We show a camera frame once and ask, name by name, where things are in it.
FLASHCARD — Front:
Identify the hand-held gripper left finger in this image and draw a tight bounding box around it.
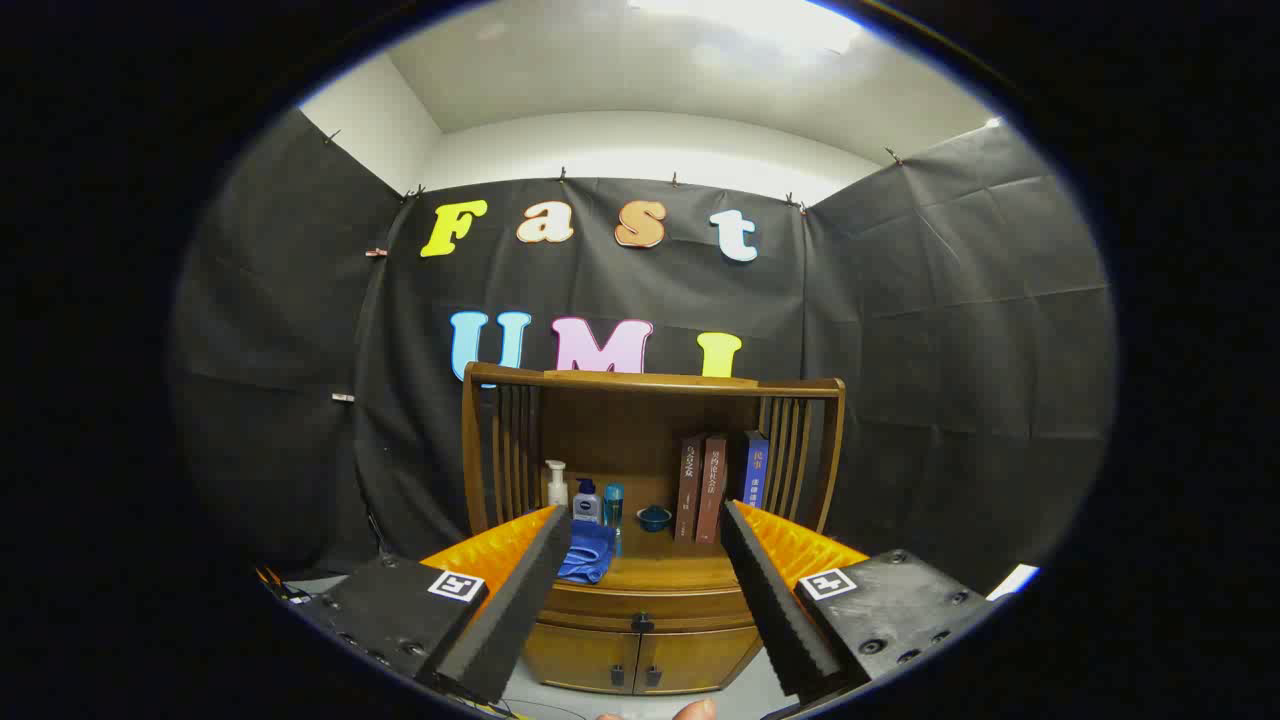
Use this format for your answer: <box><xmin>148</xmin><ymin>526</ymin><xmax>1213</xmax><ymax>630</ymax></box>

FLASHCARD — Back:
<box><xmin>300</xmin><ymin>505</ymin><xmax>573</xmax><ymax>706</ymax></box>

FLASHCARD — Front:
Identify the blue folded towel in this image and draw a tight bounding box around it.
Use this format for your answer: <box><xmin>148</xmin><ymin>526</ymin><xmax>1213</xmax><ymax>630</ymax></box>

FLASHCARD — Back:
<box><xmin>557</xmin><ymin>520</ymin><xmax>618</xmax><ymax>586</ymax></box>

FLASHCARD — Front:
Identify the dark brown book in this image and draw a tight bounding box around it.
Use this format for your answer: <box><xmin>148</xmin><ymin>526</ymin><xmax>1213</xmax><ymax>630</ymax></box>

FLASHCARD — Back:
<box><xmin>676</xmin><ymin>435</ymin><xmax>707</xmax><ymax>543</ymax></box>

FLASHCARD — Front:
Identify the wooden countertop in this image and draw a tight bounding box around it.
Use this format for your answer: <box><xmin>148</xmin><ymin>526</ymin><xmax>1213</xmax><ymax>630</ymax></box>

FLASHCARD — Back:
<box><xmin>545</xmin><ymin>518</ymin><xmax>743</xmax><ymax>591</ymax></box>

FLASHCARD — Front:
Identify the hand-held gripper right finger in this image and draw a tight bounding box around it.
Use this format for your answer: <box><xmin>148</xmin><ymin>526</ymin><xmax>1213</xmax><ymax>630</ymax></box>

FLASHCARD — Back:
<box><xmin>720</xmin><ymin>500</ymin><xmax>1001</xmax><ymax>706</ymax></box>

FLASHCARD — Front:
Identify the reddish brown book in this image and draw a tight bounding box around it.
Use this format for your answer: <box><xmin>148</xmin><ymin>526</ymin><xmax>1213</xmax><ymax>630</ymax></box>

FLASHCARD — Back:
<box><xmin>697</xmin><ymin>434</ymin><xmax>728</xmax><ymax>546</ymax></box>

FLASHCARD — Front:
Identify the wooden cabinet door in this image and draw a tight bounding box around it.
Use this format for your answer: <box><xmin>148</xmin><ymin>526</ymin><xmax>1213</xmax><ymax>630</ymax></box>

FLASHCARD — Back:
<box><xmin>522</xmin><ymin>624</ymin><xmax>641</xmax><ymax>696</ymax></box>
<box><xmin>635</xmin><ymin>624</ymin><xmax>766</xmax><ymax>696</ymax></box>

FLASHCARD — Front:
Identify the wooden cabinet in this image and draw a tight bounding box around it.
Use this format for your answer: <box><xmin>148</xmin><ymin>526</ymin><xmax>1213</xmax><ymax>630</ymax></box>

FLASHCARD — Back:
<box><xmin>460</xmin><ymin>362</ymin><xmax>847</xmax><ymax>696</ymax></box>

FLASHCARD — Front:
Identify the thin black floor cable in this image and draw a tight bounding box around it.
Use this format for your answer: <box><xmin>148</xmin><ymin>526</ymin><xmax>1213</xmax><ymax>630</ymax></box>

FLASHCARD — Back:
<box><xmin>498</xmin><ymin>695</ymin><xmax>593</xmax><ymax>720</ymax></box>

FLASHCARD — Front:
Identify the blue book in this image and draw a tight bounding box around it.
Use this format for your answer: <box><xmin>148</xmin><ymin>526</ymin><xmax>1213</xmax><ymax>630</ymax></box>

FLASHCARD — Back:
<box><xmin>742</xmin><ymin>430</ymin><xmax>770</xmax><ymax>511</ymax></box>

